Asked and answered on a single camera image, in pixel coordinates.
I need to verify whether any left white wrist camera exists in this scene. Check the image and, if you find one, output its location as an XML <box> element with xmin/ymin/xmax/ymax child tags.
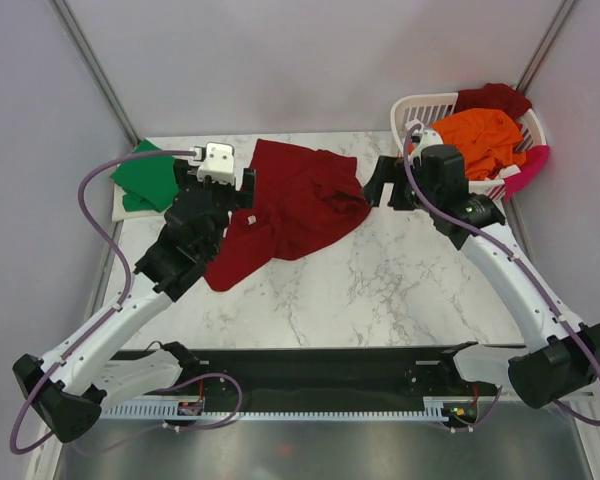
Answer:
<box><xmin>188</xmin><ymin>142</ymin><xmax>236</xmax><ymax>186</ymax></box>

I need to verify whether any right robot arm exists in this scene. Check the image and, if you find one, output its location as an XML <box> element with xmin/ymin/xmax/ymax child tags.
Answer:
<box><xmin>363</xmin><ymin>145</ymin><xmax>600</xmax><ymax>409</ymax></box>

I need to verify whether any dark red shirt in basket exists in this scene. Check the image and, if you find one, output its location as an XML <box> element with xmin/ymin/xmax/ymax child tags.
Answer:
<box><xmin>454</xmin><ymin>83</ymin><xmax>532</xmax><ymax>120</ymax></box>

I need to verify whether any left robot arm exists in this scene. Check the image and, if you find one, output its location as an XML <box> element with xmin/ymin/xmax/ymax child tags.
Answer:
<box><xmin>13</xmin><ymin>156</ymin><xmax>256</xmax><ymax>443</ymax></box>

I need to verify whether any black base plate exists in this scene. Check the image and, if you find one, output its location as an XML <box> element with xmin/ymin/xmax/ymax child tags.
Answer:
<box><xmin>110</xmin><ymin>343</ymin><xmax>551</xmax><ymax>414</ymax></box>

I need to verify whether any orange t shirt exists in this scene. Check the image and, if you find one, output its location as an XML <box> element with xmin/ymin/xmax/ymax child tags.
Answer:
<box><xmin>431</xmin><ymin>108</ymin><xmax>527</xmax><ymax>181</ymax></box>

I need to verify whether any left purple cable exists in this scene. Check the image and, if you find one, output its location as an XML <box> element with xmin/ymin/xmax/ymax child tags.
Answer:
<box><xmin>8</xmin><ymin>149</ymin><xmax>201</xmax><ymax>455</ymax></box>

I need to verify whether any right aluminium frame post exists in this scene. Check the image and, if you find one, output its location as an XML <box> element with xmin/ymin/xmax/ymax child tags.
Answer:
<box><xmin>515</xmin><ymin>0</ymin><xmax>581</xmax><ymax>95</ymax></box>

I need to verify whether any left aluminium frame post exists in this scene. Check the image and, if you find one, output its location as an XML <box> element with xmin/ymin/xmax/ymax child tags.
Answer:
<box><xmin>49</xmin><ymin>0</ymin><xmax>141</xmax><ymax>146</ymax></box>

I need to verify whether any folded white cloth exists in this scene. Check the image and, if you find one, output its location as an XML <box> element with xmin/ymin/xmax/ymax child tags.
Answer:
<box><xmin>110</xmin><ymin>184</ymin><xmax>176</xmax><ymax>222</ymax></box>

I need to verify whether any white laundry basket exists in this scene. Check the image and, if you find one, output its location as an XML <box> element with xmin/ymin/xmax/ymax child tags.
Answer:
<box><xmin>390</xmin><ymin>92</ymin><xmax>549</xmax><ymax>200</ymax></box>

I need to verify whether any pink garment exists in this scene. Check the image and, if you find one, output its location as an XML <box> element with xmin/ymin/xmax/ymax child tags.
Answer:
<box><xmin>504</xmin><ymin>145</ymin><xmax>551</xmax><ymax>202</ymax></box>

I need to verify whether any folded green t shirt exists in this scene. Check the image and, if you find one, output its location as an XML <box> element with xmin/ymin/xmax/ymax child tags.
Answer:
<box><xmin>110</xmin><ymin>156</ymin><xmax>178</xmax><ymax>213</ymax></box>

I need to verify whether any aluminium frame post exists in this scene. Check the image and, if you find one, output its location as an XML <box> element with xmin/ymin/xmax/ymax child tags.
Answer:
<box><xmin>515</xmin><ymin>0</ymin><xmax>581</xmax><ymax>95</ymax></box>
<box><xmin>49</xmin><ymin>0</ymin><xmax>141</xmax><ymax>146</ymax></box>

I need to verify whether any dark red t shirt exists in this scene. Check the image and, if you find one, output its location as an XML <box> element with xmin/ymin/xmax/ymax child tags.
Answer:
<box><xmin>204</xmin><ymin>139</ymin><xmax>371</xmax><ymax>292</ymax></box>

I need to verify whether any white slotted cable duct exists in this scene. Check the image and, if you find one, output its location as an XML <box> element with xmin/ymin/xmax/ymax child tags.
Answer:
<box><xmin>101</xmin><ymin>397</ymin><xmax>477</xmax><ymax>423</ymax></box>

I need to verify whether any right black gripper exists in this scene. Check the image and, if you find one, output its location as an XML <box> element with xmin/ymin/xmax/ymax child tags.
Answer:
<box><xmin>360</xmin><ymin>154</ymin><xmax>440</xmax><ymax>214</ymax></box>

